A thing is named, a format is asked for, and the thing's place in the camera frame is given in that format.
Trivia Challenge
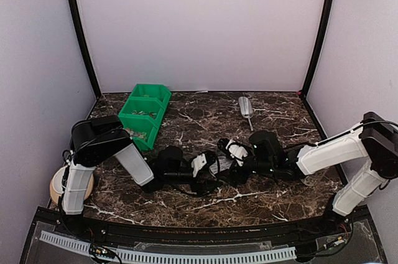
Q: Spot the metal scoop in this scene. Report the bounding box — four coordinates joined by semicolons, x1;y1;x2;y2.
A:
238;96;254;131

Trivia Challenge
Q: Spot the clear plastic lid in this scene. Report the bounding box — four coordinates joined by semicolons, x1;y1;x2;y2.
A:
209;156;233;175

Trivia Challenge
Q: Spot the wooden slice coaster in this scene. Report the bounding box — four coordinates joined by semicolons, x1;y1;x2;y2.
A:
50;175;95;204

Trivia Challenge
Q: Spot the right black frame post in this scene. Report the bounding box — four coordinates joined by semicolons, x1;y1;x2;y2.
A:
300;0;333;100

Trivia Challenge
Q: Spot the green three-compartment bin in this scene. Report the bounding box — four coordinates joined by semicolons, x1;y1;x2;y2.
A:
119;83;172;151

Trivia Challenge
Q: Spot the black front rail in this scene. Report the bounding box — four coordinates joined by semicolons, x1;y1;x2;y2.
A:
27;206;369;247

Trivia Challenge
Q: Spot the left black frame post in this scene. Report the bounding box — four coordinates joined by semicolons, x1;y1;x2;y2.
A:
68;0;102;100

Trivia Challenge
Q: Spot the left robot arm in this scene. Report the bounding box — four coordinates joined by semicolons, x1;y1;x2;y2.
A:
58;115;221;237

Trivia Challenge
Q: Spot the black frame post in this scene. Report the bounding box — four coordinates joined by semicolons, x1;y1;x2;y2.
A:
68;0;102;100
300;0;333;100

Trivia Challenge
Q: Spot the blue mixed candies pile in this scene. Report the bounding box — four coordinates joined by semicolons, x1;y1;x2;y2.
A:
131;110;157;118

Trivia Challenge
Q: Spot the white slotted cable duct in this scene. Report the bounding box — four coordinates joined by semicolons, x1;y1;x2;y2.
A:
39;230;297;264

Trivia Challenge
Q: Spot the white bowl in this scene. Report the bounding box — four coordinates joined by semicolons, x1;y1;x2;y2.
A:
52;166;66;195

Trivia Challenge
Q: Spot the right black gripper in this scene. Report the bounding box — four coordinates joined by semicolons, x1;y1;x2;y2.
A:
215;148;275;188

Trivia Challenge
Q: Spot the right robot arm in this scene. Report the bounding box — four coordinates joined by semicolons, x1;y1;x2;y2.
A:
218;111;397;235

